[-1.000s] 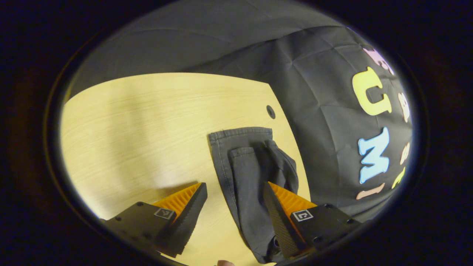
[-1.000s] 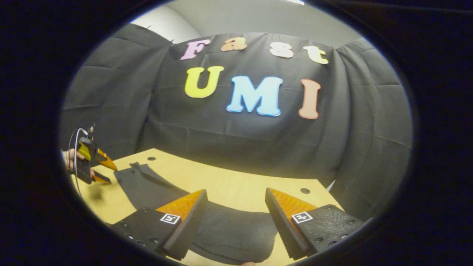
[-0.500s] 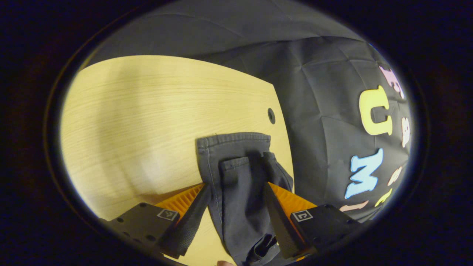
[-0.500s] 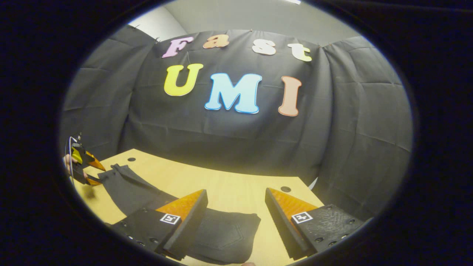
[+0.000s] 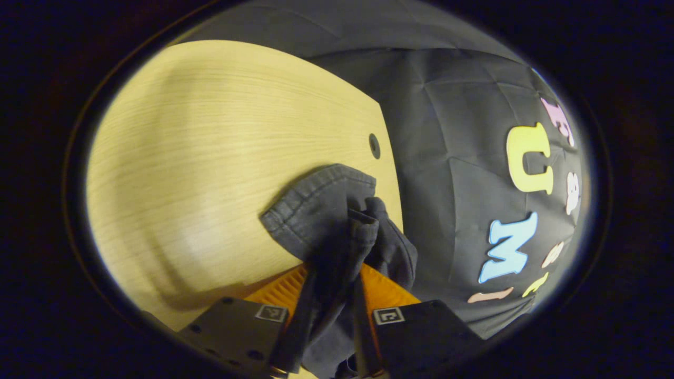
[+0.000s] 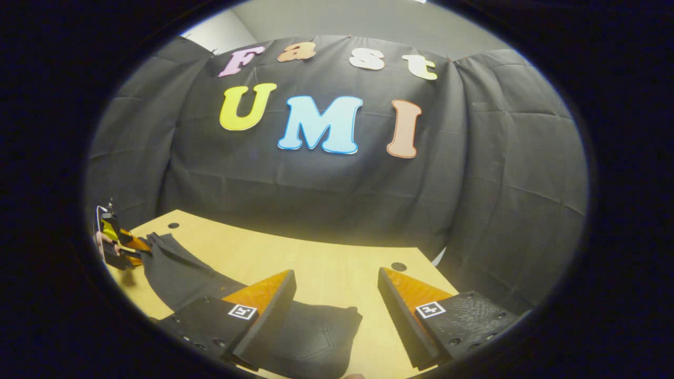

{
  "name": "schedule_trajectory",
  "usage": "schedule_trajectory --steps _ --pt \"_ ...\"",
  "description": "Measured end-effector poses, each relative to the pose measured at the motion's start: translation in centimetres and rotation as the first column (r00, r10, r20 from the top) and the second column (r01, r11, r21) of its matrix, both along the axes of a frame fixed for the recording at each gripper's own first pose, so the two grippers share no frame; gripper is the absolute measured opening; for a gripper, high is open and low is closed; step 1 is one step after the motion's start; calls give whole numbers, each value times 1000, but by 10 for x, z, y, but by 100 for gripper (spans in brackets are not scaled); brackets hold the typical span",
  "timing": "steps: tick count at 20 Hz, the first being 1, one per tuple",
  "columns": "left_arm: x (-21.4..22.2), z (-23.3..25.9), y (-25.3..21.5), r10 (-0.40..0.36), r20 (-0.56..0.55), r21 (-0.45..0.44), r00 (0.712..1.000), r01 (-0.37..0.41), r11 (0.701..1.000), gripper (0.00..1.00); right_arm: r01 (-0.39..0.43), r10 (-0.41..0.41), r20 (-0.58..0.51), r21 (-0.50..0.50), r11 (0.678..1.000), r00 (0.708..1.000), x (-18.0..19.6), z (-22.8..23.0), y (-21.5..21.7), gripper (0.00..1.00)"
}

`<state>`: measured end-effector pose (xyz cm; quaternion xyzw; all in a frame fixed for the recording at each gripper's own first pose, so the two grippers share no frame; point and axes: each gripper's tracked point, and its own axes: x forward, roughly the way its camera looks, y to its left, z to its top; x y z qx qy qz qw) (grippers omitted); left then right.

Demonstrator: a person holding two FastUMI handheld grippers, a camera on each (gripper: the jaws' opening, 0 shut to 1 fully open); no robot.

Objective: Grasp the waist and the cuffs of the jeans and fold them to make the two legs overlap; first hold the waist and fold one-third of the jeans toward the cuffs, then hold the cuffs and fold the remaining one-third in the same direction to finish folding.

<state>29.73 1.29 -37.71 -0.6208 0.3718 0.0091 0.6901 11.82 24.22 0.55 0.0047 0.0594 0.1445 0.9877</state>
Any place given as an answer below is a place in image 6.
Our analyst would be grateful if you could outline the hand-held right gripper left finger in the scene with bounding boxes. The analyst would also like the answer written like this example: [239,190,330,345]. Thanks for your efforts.
[157,270,297,372]

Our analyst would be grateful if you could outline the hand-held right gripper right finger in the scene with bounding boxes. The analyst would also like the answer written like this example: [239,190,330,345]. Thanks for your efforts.
[377,267,522,371]

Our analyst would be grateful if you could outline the dark grey jeans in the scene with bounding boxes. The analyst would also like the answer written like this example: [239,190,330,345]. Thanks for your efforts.
[138,232,364,379]

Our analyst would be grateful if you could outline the black backdrop cloth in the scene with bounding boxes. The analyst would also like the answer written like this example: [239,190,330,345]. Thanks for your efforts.
[84,34,589,316]

